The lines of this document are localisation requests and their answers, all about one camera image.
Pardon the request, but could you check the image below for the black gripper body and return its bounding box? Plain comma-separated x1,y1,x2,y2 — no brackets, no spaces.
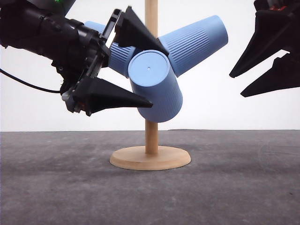
253,0,300,22
50,9,122,115

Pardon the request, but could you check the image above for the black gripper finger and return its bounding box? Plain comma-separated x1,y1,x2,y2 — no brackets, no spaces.
241,53,300,97
114,6,169,56
229,11,300,78
73,76,153,116

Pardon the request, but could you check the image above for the blue ribbed cup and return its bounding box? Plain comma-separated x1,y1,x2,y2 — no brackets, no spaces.
158,15,228,77
127,50,183,123
84,21,137,78

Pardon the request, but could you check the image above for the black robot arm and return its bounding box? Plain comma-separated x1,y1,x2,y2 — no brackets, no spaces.
0,0,169,116

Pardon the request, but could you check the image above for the wooden mug tree stand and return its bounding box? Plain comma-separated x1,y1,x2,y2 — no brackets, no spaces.
110,0,191,171

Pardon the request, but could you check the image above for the black cable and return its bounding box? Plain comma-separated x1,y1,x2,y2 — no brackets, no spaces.
0,68,61,93

